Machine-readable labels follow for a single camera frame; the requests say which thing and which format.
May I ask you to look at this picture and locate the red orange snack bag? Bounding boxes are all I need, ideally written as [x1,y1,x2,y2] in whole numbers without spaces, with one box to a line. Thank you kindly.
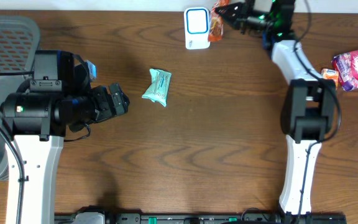
[208,0,231,42]

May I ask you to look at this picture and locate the purple pink pad package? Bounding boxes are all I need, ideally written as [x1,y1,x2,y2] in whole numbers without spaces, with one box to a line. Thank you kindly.
[332,50,358,91]

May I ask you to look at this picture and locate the white barcode scanner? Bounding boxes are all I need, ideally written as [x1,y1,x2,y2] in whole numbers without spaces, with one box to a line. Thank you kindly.
[183,7,210,50]

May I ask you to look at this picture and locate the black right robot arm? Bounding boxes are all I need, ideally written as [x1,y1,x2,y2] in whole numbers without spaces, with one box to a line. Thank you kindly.
[214,0,341,223]

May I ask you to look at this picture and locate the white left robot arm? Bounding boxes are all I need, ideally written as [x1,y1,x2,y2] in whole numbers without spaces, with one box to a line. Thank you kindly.
[0,50,130,223]

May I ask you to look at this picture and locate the teal wipes packet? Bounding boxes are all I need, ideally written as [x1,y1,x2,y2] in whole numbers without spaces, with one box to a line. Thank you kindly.
[142,68,172,107]

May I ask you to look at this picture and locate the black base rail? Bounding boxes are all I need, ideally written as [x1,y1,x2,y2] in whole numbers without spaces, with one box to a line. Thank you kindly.
[53,206,347,224]

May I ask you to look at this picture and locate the small orange snack packet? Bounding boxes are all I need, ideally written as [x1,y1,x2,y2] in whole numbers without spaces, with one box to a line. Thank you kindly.
[321,68,339,88]

